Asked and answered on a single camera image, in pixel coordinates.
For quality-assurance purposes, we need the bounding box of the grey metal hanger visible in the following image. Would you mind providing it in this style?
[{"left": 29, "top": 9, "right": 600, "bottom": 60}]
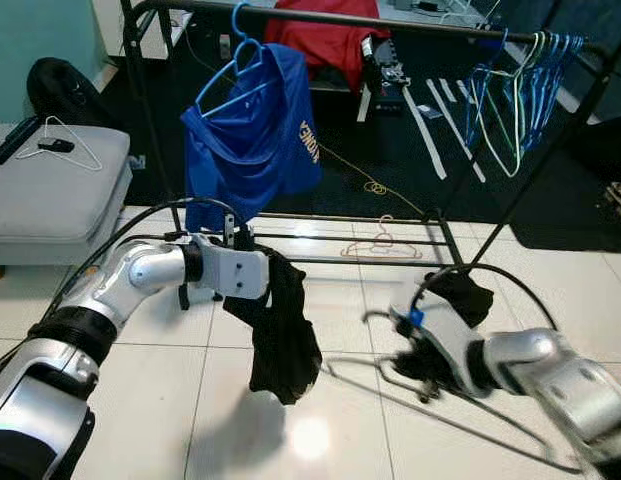
[{"left": 320, "top": 308, "right": 586, "bottom": 476}]

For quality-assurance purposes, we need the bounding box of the navy shirt with round logo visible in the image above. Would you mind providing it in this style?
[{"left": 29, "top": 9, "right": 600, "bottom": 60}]
[{"left": 223, "top": 245, "right": 323, "bottom": 406}]

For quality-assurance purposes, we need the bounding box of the pink plastic hanger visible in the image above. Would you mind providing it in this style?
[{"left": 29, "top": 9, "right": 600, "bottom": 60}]
[{"left": 340, "top": 215, "right": 426, "bottom": 261}]

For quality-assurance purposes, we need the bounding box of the white plastic hanger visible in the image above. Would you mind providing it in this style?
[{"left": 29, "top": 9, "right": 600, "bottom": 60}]
[{"left": 485, "top": 35, "right": 541, "bottom": 179}]

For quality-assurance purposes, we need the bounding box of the light blue plastic hanger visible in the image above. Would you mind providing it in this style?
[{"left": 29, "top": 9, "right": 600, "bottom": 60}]
[{"left": 195, "top": 0, "right": 291, "bottom": 121}]

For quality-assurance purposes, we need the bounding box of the black crumpled cloth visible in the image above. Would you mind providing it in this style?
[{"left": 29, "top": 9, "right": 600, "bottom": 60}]
[{"left": 425, "top": 270, "right": 496, "bottom": 326}]

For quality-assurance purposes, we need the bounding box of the long white flat strip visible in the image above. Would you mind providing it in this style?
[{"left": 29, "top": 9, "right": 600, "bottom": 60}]
[{"left": 400, "top": 85, "right": 449, "bottom": 181}]

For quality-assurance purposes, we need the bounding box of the blue sports shirt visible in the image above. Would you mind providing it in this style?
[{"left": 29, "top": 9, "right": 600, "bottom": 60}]
[{"left": 180, "top": 42, "right": 323, "bottom": 233}]

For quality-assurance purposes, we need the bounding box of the black metal machine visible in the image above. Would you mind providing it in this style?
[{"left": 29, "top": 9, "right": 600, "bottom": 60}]
[{"left": 360, "top": 35, "right": 413, "bottom": 106}]

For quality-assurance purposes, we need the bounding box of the red cloth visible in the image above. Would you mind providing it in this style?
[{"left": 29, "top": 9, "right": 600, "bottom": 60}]
[{"left": 265, "top": 0, "right": 391, "bottom": 91}]

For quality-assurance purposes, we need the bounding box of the black metal clothes rack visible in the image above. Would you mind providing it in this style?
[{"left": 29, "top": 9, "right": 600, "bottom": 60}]
[{"left": 120, "top": 0, "right": 621, "bottom": 271}]

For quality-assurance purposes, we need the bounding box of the grey upholstered ottoman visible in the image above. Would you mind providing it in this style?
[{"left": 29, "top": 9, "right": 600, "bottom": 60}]
[{"left": 0, "top": 120, "right": 133, "bottom": 269}]

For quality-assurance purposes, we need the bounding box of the black backpack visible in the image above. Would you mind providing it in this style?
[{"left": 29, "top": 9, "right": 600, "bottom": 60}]
[{"left": 28, "top": 57, "right": 106, "bottom": 129}]

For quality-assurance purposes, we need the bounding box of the black remote control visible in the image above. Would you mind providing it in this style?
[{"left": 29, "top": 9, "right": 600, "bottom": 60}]
[{"left": 0, "top": 115, "right": 43, "bottom": 166}]

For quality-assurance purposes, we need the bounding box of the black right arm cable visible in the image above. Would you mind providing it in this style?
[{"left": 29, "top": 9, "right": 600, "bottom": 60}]
[{"left": 410, "top": 262, "right": 563, "bottom": 346}]

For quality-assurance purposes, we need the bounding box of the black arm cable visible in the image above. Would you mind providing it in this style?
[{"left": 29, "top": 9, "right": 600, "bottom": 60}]
[
  {"left": 45, "top": 198, "right": 241, "bottom": 301},
  {"left": 410, "top": 262, "right": 563, "bottom": 346}
]

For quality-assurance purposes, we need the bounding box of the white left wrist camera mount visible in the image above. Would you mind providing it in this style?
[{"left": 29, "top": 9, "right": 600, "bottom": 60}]
[{"left": 195, "top": 235, "right": 271, "bottom": 301}]

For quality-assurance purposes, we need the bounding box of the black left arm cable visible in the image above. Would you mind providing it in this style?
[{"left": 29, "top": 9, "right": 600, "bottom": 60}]
[{"left": 45, "top": 198, "right": 241, "bottom": 301}]

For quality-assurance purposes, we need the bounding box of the white wire hanger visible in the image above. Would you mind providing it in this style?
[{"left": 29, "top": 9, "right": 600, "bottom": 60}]
[{"left": 15, "top": 115, "right": 103, "bottom": 173}]

